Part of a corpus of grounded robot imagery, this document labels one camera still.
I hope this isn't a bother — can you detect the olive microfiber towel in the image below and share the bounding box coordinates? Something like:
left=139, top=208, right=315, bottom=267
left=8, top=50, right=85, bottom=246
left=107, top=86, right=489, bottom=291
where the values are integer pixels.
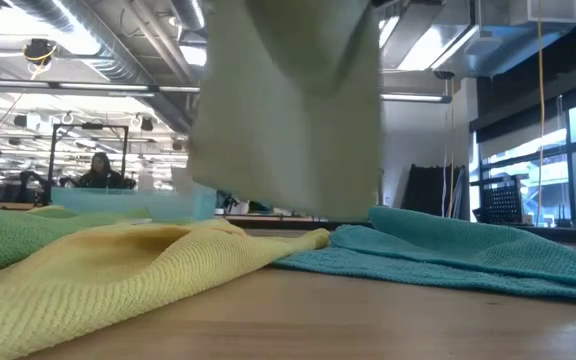
left=186, top=0, right=385, bottom=222

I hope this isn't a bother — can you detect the teal microfiber towel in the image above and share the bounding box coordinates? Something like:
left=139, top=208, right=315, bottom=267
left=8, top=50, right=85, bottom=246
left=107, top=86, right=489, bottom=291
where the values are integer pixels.
left=271, top=206, right=576, bottom=305

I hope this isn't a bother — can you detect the yellow microfiber towel with tag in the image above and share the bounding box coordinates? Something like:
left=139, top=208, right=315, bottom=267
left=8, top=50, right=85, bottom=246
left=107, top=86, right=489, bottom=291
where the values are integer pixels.
left=0, top=218, right=331, bottom=360

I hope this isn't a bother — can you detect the green microfiber towel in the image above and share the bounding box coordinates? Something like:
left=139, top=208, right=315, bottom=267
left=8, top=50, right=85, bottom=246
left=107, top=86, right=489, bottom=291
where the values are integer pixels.
left=0, top=204, right=152, bottom=280

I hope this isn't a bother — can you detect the black folding panel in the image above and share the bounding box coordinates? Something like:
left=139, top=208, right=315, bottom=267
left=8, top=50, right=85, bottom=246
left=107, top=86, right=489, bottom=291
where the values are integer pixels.
left=400, top=163, right=469, bottom=222

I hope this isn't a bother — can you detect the teal plastic bin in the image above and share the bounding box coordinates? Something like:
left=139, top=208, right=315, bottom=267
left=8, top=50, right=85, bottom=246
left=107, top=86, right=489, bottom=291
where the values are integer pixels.
left=50, top=184, right=218, bottom=224

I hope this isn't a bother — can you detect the person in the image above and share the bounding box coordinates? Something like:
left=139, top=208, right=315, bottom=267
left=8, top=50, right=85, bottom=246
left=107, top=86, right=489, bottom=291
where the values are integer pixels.
left=77, top=152, right=138, bottom=190

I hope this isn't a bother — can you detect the black perforated crate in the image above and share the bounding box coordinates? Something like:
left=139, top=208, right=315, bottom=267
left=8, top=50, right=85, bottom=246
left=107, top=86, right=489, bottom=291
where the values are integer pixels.
left=480, top=183, right=525, bottom=225

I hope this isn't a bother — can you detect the long ceiling strip light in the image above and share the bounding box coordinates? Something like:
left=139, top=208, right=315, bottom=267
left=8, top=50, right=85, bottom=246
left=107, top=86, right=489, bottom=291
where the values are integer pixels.
left=0, top=77, right=453, bottom=105

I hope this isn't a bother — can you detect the black aluminium table frame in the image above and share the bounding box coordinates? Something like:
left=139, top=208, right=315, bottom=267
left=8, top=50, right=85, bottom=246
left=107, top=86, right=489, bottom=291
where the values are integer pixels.
left=215, top=213, right=576, bottom=247

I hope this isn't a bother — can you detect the black rig frame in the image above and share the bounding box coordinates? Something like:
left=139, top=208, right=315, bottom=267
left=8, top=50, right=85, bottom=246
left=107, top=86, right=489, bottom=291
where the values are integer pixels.
left=46, top=122, right=130, bottom=204

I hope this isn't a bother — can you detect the rectangular silver air duct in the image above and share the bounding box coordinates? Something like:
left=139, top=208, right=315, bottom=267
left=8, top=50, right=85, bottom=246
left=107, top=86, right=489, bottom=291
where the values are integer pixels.
left=382, top=0, right=576, bottom=79

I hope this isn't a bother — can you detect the yellow hanging cord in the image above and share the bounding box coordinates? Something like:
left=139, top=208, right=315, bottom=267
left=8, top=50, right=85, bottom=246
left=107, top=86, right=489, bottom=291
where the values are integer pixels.
left=536, top=0, right=547, bottom=226

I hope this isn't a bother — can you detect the ceiling cord reel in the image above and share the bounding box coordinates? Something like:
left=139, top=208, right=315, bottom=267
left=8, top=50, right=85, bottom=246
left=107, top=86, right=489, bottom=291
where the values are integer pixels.
left=22, top=38, right=59, bottom=67

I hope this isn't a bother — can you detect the round silver air duct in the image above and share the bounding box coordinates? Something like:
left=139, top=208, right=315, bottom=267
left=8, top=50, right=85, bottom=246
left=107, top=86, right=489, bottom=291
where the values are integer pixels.
left=7, top=0, right=194, bottom=134

